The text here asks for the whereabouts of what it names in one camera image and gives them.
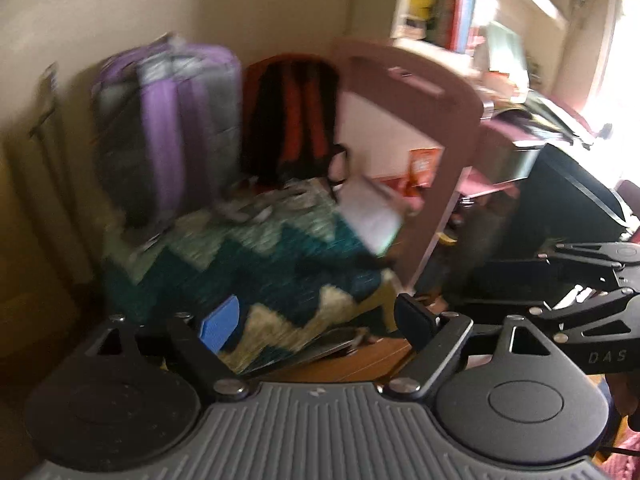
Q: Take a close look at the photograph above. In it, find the white paper sheet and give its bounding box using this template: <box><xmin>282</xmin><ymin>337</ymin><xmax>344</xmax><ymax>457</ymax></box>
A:
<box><xmin>337</xmin><ymin>175</ymin><xmax>407</xmax><ymax>257</ymax></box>

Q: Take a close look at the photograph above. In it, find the purple grey backpack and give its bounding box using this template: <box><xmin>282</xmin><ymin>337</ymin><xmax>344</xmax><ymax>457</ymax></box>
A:
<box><xmin>92</xmin><ymin>35</ymin><xmax>247</xmax><ymax>232</ymax></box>

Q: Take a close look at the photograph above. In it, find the metal folding trolley frame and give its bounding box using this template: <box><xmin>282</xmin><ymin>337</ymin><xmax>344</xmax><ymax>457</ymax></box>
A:
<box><xmin>27</xmin><ymin>62</ymin><xmax>67</xmax><ymax>187</ymax></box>

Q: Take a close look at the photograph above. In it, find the white bookshelf hutch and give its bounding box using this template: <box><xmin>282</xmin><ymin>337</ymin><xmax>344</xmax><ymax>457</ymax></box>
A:
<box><xmin>390</xmin><ymin>0</ymin><xmax>573</xmax><ymax>57</ymax></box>

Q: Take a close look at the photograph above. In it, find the red black backpack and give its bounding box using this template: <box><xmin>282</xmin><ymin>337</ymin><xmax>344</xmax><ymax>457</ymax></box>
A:
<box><xmin>240</xmin><ymin>55</ymin><xmax>352</xmax><ymax>192</ymax></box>

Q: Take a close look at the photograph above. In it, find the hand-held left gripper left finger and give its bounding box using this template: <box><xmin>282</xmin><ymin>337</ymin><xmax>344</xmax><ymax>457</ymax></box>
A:
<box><xmin>82</xmin><ymin>295</ymin><xmax>251</xmax><ymax>403</ymax></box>

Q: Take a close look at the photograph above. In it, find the open picture book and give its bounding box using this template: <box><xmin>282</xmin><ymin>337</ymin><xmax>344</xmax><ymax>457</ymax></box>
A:
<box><xmin>479</xmin><ymin>94</ymin><xmax>612</xmax><ymax>152</ymax></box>

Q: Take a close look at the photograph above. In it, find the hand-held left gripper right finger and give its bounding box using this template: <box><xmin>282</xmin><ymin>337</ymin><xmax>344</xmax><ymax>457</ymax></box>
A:
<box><xmin>382</xmin><ymin>294</ymin><xmax>556</xmax><ymax>401</ymax></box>

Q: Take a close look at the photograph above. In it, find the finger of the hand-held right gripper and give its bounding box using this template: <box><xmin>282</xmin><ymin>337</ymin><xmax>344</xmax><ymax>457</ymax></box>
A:
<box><xmin>537</xmin><ymin>241</ymin><xmax>640</xmax><ymax>286</ymax></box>
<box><xmin>530</xmin><ymin>287</ymin><xmax>640</xmax><ymax>345</ymax></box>

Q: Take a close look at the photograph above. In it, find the teal white zigzag quilt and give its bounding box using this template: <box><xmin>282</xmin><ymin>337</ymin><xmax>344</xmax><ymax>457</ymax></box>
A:
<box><xmin>102</xmin><ymin>180</ymin><xmax>402</xmax><ymax>377</ymax></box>

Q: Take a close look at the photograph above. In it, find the dark teal trash bin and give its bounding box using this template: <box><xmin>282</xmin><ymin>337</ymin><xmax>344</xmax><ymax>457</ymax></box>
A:
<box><xmin>505</xmin><ymin>142</ymin><xmax>633</xmax><ymax>267</ymax></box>

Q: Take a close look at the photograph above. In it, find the orange snack bag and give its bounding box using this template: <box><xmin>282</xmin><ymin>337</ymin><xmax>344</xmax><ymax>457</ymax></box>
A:
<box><xmin>407</xmin><ymin>147</ymin><xmax>444</xmax><ymax>192</ymax></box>

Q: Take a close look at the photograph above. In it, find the pink desk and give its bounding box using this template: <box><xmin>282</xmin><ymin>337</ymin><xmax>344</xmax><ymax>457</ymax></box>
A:
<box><xmin>330</xmin><ymin>37</ymin><xmax>551</xmax><ymax>302</ymax></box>

